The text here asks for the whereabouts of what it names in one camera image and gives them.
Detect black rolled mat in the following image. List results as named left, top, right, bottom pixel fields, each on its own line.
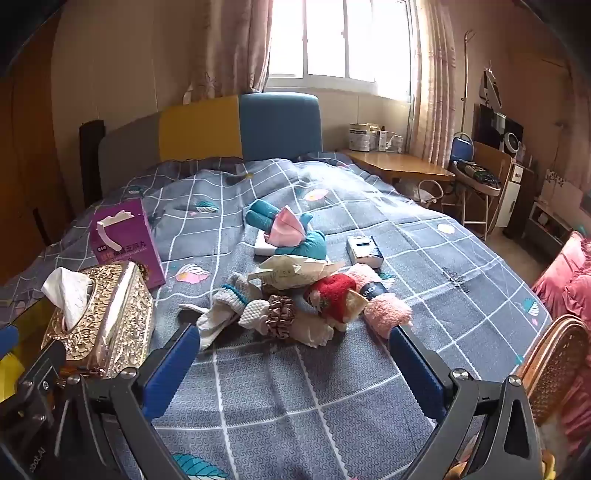
left=79, top=120, right=106, bottom=208

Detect white knit sock blue band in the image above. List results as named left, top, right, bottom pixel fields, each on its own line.
left=179, top=272, right=262, bottom=350

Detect pink bedding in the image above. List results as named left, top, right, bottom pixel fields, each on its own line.
left=532, top=231, right=591, bottom=446

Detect teal fluffy socks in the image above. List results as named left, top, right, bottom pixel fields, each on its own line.
left=245, top=198, right=328, bottom=268

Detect small blue white box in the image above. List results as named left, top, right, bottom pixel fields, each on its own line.
left=345, top=235, right=384, bottom=270

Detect pink scrunchie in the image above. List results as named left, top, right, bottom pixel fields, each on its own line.
left=267, top=294, right=299, bottom=337

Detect white cabinet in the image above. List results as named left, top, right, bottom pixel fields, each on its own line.
left=496, top=161, right=536, bottom=229

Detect purple tissue box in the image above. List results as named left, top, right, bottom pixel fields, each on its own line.
left=90, top=198, right=167, bottom=289

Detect beige mesh cloth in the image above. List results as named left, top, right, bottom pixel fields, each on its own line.
left=237, top=299, right=271, bottom=332

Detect gold ornate tissue box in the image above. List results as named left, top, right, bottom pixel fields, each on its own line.
left=41, top=261, right=154, bottom=379

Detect white sponge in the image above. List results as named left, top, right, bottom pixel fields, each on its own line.
left=253, top=233, right=280, bottom=257

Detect grey yellow blue headboard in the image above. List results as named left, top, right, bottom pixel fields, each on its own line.
left=99, top=92, right=322, bottom=174

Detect white boxes on shelf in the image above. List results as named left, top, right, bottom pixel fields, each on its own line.
left=348, top=122, right=372, bottom=153

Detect wooden desk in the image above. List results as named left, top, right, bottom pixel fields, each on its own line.
left=339, top=148, right=457, bottom=185

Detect black television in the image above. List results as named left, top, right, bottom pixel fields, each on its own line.
left=475, top=104, right=525, bottom=151

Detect wooden board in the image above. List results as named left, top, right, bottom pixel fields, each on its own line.
left=473, top=141, right=515, bottom=227

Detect grey checked bedspread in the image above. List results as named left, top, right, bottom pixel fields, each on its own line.
left=0, top=154, right=555, bottom=480

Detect window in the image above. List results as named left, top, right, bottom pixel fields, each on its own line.
left=268, top=0, right=414, bottom=100

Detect blue chair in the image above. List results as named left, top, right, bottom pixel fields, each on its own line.
left=449, top=131, right=476, bottom=185

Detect white plastic packet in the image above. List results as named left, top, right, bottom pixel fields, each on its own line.
left=248, top=255, right=345, bottom=291

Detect rattan chair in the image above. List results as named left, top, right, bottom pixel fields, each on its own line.
left=516, top=315, right=591, bottom=428

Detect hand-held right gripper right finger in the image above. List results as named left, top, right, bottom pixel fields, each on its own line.
left=390, top=325, right=543, bottom=480

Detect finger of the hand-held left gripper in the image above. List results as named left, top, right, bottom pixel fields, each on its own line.
left=0, top=325, right=20, bottom=363
left=14, top=344, right=68, bottom=418

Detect wooden wardrobe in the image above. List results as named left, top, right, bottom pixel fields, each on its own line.
left=0, top=9, right=84, bottom=296

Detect pink patterned curtain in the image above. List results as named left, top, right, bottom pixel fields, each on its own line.
left=189, top=0, right=275, bottom=104
left=409, top=0, right=467, bottom=160

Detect white hanging bag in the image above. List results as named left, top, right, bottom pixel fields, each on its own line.
left=482, top=69, right=506, bottom=109

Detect red fluffy sock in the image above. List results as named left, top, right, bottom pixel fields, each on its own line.
left=308, top=274, right=358, bottom=324

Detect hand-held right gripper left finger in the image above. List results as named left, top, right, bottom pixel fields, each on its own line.
left=58, top=323, right=204, bottom=480

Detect small white sock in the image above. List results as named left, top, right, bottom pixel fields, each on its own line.
left=291, top=316, right=348, bottom=349

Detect low white shelf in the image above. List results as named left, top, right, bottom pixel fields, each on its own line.
left=526, top=198, right=575, bottom=259

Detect pink cloth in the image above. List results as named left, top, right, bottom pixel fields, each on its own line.
left=267, top=206, right=308, bottom=246

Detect pink fluffy socks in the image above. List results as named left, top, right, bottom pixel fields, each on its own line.
left=345, top=265, right=414, bottom=340

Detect coat rack pole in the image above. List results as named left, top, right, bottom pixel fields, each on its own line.
left=462, top=30, right=478, bottom=134

